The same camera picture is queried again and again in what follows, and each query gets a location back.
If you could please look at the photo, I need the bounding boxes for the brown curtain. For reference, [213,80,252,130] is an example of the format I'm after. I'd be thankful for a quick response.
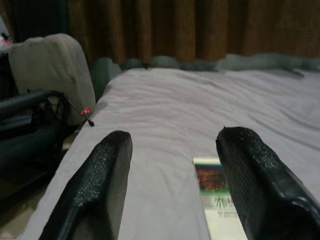
[67,0,320,66]

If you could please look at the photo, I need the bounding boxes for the black cable with red tag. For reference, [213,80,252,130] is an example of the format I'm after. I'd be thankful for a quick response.
[62,92,96,127]

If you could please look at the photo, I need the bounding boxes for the glossy packet with green print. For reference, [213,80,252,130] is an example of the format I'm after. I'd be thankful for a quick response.
[192,156,244,240]

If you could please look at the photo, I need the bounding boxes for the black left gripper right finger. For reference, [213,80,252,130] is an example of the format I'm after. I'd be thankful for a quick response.
[215,126,320,240]

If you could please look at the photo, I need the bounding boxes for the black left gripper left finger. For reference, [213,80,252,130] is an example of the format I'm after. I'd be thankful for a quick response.
[38,130,133,240]

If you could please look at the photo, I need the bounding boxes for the black metal frame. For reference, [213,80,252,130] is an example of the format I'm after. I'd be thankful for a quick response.
[0,89,75,176]

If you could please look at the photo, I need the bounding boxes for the teal blanket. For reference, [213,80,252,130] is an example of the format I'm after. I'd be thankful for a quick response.
[89,52,320,77]

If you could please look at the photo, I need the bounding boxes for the grey duvet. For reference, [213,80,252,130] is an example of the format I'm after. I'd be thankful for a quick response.
[14,67,320,240]

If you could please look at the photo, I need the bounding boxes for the grey upright cushion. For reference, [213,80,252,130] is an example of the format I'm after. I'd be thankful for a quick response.
[8,33,97,126]

